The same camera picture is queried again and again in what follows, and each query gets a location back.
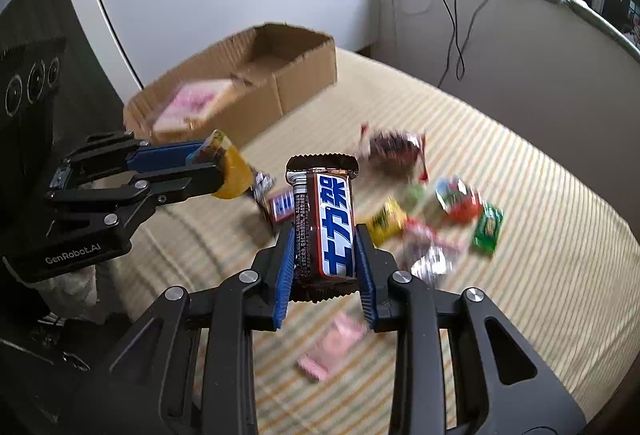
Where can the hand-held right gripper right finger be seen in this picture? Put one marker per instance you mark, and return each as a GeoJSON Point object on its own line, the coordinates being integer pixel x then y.
{"type": "Point", "coordinates": [365, 285]}

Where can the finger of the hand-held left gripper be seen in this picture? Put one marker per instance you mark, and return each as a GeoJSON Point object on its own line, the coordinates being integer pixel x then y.
{"type": "Point", "coordinates": [165, 155]}
{"type": "Point", "coordinates": [185, 182]}

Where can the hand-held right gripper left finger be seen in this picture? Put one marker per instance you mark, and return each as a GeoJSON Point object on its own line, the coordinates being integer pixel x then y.
{"type": "Point", "coordinates": [282, 275]}

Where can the yellow orange snack packet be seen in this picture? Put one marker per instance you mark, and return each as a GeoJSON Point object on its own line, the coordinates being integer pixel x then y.
{"type": "Point", "coordinates": [235, 175]}

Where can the large brown chocolate bar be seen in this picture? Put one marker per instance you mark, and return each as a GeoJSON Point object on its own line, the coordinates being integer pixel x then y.
{"type": "Point", "coordinates": [330, 225]}

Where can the small brown chocolate bar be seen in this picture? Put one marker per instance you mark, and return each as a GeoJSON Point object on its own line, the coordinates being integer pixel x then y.
{"type": "Point", "coordinates": [280, 205]}

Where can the clear silver snack packet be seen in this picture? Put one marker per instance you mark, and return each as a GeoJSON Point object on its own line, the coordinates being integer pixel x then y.
{"type": "Point", "coordinates": [430, 255]}

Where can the white and red egg packet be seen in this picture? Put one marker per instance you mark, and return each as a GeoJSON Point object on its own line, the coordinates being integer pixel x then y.
{"type": "Point", "coordinates": [460, 205]}

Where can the dark red snack packet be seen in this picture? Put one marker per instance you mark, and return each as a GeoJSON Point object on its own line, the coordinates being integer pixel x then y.
{"type": "Point", "coordinates": [392, 150]}

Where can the brown cardboard box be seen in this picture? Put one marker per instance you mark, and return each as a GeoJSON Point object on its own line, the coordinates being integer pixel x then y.
{"type": "Point", "coordinates": [300, 85]}

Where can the pink and white snack packet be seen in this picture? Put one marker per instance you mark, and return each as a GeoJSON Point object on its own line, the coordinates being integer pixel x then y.
{"type": "Point", "coordinates": [192, 102]}

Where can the pink wafer packet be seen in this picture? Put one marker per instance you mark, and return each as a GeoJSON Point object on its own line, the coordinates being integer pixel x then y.
{"type": "Point", "coordinates": [332, 345]}

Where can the yellow green snack packet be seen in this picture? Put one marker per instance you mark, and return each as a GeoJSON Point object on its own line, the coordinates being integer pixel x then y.
{"type": "Point", "coordinates": [387, 220]}

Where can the small light green packet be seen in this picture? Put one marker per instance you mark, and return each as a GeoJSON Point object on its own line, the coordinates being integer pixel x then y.
{"type": "Point", "coordinates": [416, 195]}

